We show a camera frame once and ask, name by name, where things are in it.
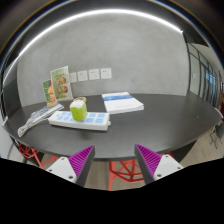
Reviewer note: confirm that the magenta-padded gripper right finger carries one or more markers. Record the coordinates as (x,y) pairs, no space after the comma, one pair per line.
(163,165)

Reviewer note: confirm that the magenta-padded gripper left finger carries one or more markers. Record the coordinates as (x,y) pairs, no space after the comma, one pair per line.
(66,166)

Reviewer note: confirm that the green and white charger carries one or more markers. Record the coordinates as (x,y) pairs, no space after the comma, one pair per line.
(78,111)

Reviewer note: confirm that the red lattice chair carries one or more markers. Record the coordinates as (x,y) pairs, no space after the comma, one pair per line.
(29,152)
(115,171)

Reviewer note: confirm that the white power strip blue sockets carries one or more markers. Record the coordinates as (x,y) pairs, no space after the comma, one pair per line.
(96,120)

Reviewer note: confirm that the black chair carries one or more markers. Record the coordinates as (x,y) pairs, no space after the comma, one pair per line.
(218,131)

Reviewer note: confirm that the white and blue booklet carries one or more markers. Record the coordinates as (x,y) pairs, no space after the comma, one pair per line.
(122,103)

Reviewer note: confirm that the small yellow green card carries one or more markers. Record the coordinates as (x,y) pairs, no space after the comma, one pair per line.
(49,93)

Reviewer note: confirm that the large food picture sign stand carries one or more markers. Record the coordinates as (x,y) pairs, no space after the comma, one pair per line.
(61,83)

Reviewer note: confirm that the glass partition with dark frames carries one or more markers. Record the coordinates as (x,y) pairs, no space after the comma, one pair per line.
(203,76)

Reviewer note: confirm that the white ceiling light strip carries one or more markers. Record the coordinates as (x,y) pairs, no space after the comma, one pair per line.
(100,13)

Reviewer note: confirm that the white wall socket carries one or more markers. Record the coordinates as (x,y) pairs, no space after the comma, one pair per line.
(94,74)
(73,77)
(82,75)
(106,73)

